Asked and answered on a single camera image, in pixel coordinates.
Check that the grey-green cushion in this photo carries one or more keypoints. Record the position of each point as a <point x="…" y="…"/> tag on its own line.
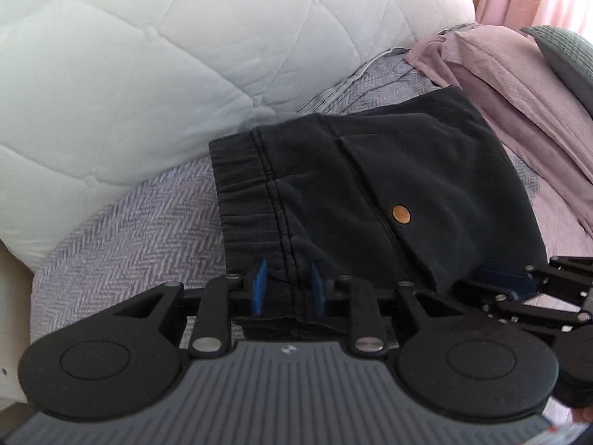
<point x="570" y="55"/>

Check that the dark pants with brass button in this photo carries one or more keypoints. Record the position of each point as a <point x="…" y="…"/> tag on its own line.
<point x="440" y="171"/>

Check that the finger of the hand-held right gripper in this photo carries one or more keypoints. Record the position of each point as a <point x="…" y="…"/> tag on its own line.
<point x="505" y="282"/>
<point x="523" y="311"/>

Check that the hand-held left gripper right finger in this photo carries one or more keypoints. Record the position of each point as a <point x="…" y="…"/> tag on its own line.
<point x="317" y="289"/>

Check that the pink and grey bed blanket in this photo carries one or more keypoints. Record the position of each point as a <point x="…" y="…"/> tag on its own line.
<point x="139" y="241"/>

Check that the pink pillow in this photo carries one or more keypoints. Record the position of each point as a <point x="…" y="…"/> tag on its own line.
<point x="509" y="83"/>

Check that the white quilted headboard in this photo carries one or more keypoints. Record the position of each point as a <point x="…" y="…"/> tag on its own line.
<point x="139" y="79"/>

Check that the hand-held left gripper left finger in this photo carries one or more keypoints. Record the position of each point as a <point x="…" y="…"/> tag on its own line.
<point x="258" y="287"/>

